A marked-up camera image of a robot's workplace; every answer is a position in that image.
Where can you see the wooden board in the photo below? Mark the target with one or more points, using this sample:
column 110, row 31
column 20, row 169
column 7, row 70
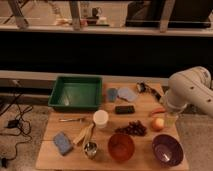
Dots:
column 143, row 159

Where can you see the purple plastic bowl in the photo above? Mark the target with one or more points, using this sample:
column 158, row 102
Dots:
column 167, row 150

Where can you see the metal fork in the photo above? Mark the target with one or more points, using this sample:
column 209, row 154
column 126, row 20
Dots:
column 72, row 119

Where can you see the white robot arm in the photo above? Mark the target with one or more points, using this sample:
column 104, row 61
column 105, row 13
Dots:
column 190, row 86

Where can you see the yellow banana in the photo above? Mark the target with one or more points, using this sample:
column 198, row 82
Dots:
column 85, row 135

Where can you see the red chili pepper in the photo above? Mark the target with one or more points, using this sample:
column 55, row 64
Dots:
column 157, row 111

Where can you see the yellow red apple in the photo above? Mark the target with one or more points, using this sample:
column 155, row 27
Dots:
column 157, row 124

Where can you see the black metal tool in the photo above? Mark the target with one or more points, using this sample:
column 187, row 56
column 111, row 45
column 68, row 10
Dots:
column 142, row 87

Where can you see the blue sponge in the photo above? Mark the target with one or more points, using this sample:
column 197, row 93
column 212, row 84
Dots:
column 63, row 143

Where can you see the green plastic tray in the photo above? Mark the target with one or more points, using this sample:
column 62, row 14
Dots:
column 76, row 93

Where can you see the black rectangular block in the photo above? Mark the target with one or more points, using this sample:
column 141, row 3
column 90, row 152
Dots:
column 124, row 109

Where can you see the black power adapter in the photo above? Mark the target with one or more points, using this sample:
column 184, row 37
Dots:
column 13, row 124

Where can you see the dark grape bunch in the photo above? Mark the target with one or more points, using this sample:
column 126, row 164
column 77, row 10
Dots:
column 134, row 128

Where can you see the orange plastic bowl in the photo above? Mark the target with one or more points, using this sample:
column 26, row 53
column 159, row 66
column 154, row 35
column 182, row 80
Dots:
column 121, row 147

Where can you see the small metal cup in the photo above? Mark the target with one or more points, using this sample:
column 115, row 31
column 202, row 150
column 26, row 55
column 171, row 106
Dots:
column 90, row 149

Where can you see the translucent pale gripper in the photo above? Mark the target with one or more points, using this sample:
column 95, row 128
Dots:
column 170, row 119

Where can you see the white paper cup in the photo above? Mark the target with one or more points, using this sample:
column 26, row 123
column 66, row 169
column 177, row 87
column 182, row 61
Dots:
column 101, row 118

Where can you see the dark blue cloth piece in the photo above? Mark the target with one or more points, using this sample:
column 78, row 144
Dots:
column 112, row 94

